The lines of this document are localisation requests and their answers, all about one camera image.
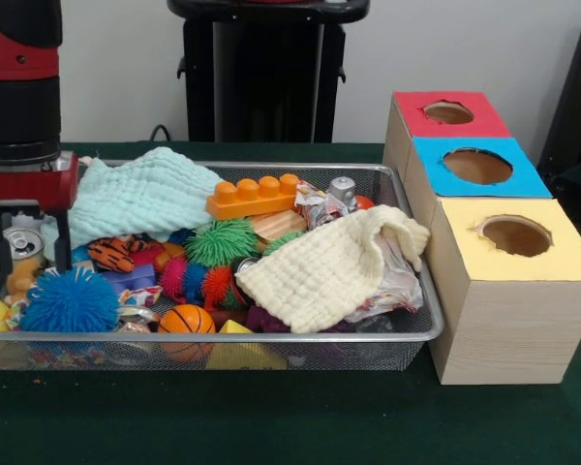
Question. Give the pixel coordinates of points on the small orange basketball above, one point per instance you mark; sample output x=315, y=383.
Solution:
x=186, y=320

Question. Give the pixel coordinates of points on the tan plush toy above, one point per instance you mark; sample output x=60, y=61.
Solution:
x=21, y=280

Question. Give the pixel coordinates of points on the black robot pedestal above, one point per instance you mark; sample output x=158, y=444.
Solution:
x=271, y=72

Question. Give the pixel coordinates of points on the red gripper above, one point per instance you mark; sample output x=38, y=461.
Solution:
x=29, y=186

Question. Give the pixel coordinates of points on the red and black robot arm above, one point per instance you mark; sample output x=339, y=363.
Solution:
x=19, y=97

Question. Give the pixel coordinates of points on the mint green waffle cloth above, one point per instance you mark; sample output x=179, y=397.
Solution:
x=135, y=198

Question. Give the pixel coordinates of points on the cream waffle cloth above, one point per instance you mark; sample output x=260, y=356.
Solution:
x=314, y=271

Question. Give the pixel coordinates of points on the silver tin can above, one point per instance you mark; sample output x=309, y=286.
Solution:
x=26, y=244

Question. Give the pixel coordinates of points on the wooden box with three holes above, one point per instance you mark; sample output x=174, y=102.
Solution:
x=513, y=329

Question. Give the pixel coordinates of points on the green spiky rubber ball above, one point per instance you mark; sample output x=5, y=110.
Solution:
x=220, y=242

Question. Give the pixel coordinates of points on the blue spiky rubber ball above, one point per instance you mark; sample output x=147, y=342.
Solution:
x=70, y=300

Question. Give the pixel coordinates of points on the orange toy building brick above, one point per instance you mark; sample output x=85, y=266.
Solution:
x=252, y=201

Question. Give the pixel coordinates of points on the orange striped tiger plush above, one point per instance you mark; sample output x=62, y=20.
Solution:
x=111, y=254

